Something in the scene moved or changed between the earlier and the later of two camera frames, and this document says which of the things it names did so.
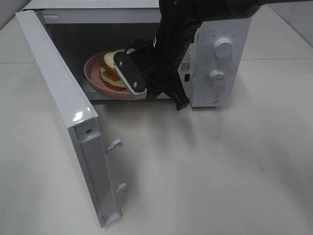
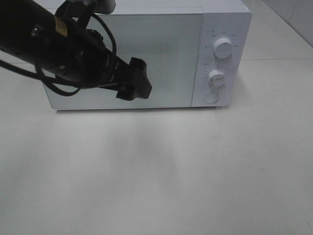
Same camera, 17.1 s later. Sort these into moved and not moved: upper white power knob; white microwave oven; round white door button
Moved: white microwave oven
Not moved: round white door button; upper white power knob
